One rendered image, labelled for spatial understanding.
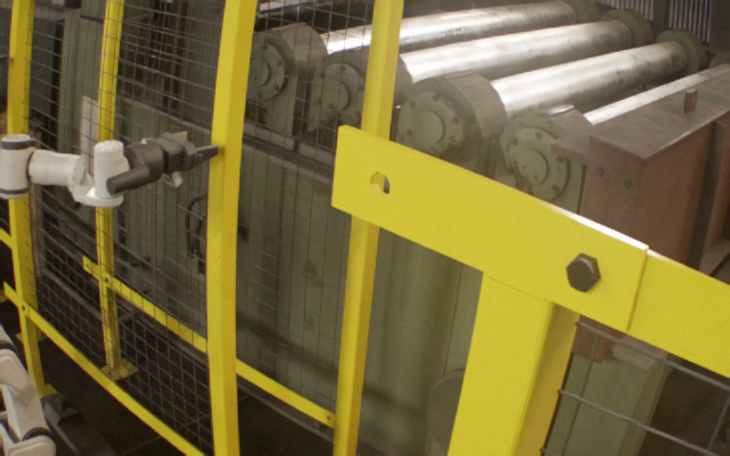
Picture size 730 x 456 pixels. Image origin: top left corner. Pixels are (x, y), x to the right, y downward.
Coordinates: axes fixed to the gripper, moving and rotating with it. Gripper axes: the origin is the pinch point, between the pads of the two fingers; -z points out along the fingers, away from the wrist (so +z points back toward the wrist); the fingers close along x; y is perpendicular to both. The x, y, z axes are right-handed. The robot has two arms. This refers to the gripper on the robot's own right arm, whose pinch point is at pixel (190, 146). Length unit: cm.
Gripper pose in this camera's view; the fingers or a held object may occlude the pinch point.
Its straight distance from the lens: 201.7
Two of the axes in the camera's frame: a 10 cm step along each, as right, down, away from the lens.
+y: 1.0, -9.0, -4.2
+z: -6.3, 2.7, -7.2
